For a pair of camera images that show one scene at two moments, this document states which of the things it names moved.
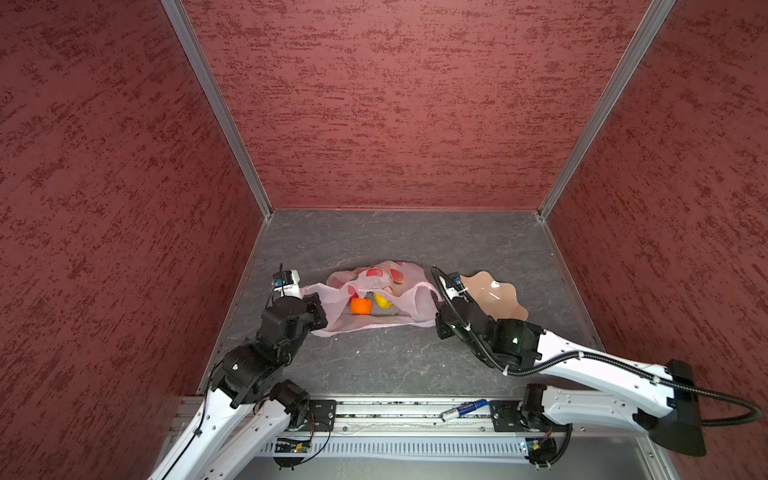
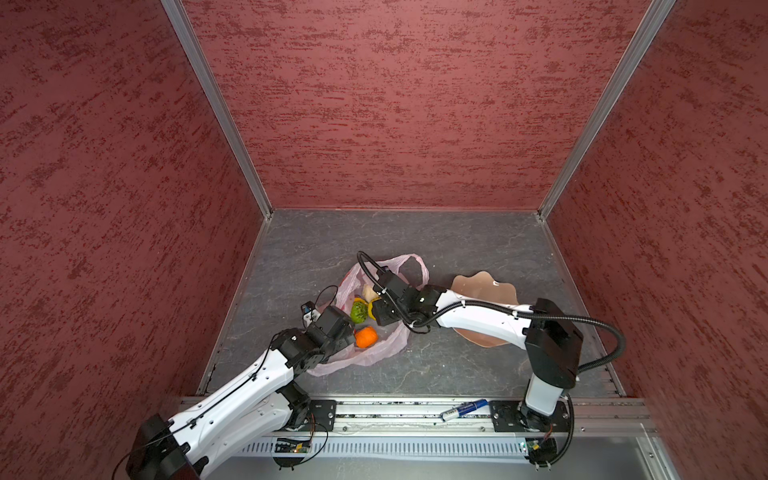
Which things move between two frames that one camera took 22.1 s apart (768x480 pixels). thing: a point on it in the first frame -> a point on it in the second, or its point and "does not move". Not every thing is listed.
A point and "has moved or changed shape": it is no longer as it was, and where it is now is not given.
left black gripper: (314, 308) -> (343, 343)
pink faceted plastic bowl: (497, 297) does not move
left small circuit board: (299, 447) does not move
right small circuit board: (541, 450) does not move
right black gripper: (444, 330) -> (381, 313)
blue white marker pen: (463, 409) does not move
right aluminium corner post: (654, 17) does not move
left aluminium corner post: (189, 37) does not move
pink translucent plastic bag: (417, 298) has moved or changed shape
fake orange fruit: (361, 306) -> (366, 336)
